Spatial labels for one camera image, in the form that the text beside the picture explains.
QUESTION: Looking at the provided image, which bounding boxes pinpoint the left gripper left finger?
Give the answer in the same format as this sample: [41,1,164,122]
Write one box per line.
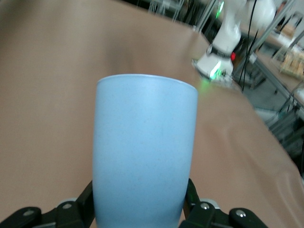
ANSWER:
[0,180,96,228]

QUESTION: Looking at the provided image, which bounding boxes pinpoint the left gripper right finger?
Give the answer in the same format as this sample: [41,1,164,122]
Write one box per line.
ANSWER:
[180,178,269,228]

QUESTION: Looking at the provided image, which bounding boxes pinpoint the light blue cup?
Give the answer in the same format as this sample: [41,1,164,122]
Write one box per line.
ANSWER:
[92,74,199,228]

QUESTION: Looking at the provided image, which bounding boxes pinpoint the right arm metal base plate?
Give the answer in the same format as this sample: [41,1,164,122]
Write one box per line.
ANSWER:
[191,58,238,84]

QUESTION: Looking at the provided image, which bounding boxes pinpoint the aluminium frame workbench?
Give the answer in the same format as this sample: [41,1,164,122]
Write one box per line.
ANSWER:
[237,0,304,171]

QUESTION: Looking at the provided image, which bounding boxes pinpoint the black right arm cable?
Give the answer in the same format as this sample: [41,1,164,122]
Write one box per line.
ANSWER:
[237,0,261,92]

